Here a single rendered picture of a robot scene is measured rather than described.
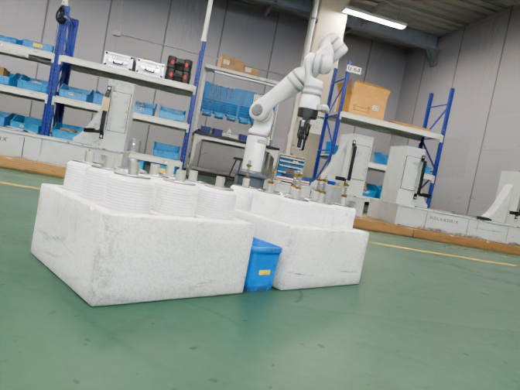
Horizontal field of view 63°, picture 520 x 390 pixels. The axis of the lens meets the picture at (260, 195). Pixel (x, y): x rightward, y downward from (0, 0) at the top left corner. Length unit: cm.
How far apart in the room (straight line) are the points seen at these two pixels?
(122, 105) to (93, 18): 686
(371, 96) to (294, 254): 580
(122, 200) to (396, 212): 330
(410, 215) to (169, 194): 328
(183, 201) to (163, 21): 929
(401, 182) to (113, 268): 340
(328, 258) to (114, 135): 247
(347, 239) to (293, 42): 930
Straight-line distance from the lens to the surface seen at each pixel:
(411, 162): 407
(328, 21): 842
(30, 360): 69
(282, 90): 192
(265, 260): 112
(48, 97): 623
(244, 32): 1028
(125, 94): 349
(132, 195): 89
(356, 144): 382
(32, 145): 352
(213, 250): 99
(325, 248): 129
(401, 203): 406
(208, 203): 102
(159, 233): 90
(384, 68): 1129
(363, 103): 680
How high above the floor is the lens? 31
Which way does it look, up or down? 3 degrees down
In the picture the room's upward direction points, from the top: 11 degrees clockwise
